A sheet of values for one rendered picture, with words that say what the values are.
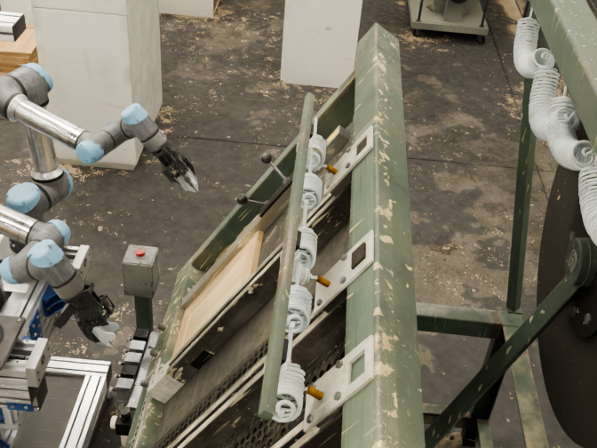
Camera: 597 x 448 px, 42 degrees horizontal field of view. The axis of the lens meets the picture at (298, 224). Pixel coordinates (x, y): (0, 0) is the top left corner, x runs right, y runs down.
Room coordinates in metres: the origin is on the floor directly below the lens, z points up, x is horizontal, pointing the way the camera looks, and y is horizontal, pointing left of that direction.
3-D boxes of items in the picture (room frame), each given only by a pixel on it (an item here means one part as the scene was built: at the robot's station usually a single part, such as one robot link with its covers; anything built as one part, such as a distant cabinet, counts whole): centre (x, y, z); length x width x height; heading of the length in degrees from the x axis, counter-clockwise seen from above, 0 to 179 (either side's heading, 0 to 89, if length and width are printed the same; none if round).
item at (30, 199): (2.22, 0.98, 1.20); 0.13 x 0.12 x 0.14; 156
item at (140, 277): (2.33, 0.61, 0.84); 0.12 x 0.12 x 0.18; 89
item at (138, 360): (1.88, 0.55, 0.69); 0.50 x 0.14 x 0.24; 179
